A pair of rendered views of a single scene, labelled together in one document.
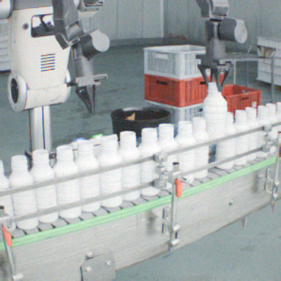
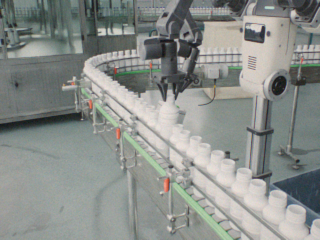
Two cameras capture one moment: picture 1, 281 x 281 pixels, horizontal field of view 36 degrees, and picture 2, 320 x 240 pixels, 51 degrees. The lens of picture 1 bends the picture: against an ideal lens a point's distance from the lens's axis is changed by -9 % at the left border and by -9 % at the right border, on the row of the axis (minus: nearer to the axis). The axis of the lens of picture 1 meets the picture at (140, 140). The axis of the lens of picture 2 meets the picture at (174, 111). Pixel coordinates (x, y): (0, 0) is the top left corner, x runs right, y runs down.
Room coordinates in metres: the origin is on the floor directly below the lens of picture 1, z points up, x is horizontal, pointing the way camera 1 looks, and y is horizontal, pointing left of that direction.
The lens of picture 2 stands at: (1.47, -1.31, 1.58)
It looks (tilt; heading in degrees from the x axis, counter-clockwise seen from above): 19 degrees down; 100
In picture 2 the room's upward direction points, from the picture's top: straight up
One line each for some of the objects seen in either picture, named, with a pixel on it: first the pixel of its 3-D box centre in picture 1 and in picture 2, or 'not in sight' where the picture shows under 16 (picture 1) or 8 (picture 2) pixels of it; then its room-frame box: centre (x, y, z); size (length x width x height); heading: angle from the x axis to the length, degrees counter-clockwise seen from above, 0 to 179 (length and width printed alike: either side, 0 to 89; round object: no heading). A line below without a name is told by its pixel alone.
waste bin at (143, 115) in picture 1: (140, 154); not in sight; (3.43, 0.00, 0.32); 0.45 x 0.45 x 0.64
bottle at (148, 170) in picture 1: (148, 162); (143, 121); (1.11, -0.02, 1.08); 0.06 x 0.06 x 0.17
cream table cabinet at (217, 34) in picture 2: not in sight; (238, 59); (1.55, 4.41, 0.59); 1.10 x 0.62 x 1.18; 20
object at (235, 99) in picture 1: (230, 100); not in sight; (4.36, -0.87, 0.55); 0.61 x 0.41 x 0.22; 130
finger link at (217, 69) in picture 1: (216, 75); (167, 88); (1.25, -0.21, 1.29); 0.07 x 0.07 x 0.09; 38
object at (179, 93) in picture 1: (185, 85); not in sight; (3.85, -0.38, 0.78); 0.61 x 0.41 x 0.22; 134
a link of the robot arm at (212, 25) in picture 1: (216, 30); (167, 49); (1.25, -0.21, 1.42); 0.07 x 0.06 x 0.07; 39
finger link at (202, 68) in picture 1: (213, 74); (171, 87); (1.26, -0.20, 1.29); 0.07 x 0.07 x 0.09; 38
